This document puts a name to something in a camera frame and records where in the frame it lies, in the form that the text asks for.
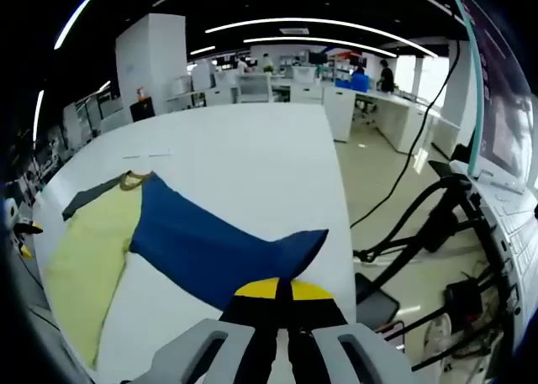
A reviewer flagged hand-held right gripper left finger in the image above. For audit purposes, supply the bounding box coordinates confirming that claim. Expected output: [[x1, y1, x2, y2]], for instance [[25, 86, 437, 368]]
[[121, 276, 281, 384]]

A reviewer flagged person's white shoe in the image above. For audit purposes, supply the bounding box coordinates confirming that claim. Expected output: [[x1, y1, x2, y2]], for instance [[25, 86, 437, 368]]
[[423, 312, 454, 358]]

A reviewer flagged black floor pad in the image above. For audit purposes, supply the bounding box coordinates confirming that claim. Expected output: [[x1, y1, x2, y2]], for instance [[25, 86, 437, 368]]
[[355, 272, 400, 330]]

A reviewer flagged black power adapter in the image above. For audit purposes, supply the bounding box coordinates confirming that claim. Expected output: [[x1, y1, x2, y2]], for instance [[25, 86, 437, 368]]
[[445, 279, 483, 318]]

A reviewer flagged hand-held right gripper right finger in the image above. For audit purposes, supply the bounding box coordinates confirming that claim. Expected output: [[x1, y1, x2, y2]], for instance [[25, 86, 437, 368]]
[[287, 279, 421, 384]]

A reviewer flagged long curved ceiling light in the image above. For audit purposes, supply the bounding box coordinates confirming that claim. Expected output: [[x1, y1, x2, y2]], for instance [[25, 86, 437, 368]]
[[204, 17, 439, 57]]

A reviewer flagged hanging black cable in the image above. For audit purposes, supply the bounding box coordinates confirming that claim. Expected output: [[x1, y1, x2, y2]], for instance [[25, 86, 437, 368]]
[[350, 39, 462, 229]]

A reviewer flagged white shelf rack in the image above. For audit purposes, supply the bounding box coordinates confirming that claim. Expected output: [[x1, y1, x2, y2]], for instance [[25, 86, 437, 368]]
[[62, 93, 127, 150]]

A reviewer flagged yellow blue grey garment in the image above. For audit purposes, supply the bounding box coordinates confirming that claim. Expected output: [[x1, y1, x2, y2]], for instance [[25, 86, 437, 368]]
[[44, 169, 330, 371]]

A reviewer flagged small black cabinet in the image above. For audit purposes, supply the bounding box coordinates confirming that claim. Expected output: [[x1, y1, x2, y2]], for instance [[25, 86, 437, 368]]
[[129, 97, 156, 123]]

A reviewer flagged black laptop stand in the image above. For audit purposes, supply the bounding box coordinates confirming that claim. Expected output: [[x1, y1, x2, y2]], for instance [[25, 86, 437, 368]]
[[352, 176, 525, 360]]

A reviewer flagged white laptop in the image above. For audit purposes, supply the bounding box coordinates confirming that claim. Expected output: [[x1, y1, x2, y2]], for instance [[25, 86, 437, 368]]
[[445, 0, 538, 301]]

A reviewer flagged short curved ceiling light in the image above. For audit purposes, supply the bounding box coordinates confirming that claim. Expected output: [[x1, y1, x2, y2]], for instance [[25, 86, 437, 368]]
[[243, 36, 398, 59]]

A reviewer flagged straight ceiling light strip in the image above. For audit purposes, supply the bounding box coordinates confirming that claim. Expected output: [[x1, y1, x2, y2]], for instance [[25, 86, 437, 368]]
[[53, 0, 106, 51]]

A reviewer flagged white lab counter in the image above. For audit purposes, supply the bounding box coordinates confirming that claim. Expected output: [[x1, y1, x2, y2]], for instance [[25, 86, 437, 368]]
[[166, 71, 462, 156]]

